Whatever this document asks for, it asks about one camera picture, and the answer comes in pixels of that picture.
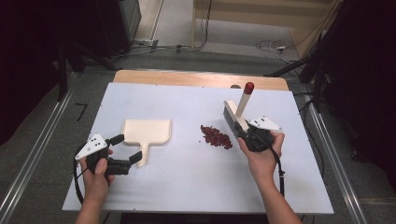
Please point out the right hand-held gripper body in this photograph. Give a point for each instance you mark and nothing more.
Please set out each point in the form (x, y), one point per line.
(264, 123)

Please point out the beige wooden platform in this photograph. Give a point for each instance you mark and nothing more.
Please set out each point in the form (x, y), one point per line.
(249, 18)

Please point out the dark cabinet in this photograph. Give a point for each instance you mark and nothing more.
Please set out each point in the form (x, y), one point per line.
(121, 21)

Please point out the wooden table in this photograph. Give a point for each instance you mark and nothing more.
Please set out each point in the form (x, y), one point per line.
(186, 79)

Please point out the person's right hand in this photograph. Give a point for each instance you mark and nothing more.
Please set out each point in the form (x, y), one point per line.
(261, 163)

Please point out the cream brush with red tip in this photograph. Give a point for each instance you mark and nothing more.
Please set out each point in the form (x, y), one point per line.
(244, 102)

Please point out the metal floor rail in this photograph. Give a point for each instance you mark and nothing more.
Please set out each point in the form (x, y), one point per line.
(31, 155)
(336, 168)

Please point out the cream plastic dustpan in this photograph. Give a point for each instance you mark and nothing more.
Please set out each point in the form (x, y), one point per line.
(146, 130)

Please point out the black metal stand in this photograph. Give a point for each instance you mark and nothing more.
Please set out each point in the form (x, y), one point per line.
(317, 62)
(63, 68)

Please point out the white board sheet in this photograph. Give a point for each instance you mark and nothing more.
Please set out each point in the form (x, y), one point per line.
(186, 180)

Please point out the pile of red and green beans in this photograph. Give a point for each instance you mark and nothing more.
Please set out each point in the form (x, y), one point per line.
(216, 138)

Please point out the person's left hand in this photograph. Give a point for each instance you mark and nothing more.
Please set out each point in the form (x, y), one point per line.
(96, 182)

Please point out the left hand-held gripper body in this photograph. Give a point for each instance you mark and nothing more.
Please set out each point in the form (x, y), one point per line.
(93, 146)

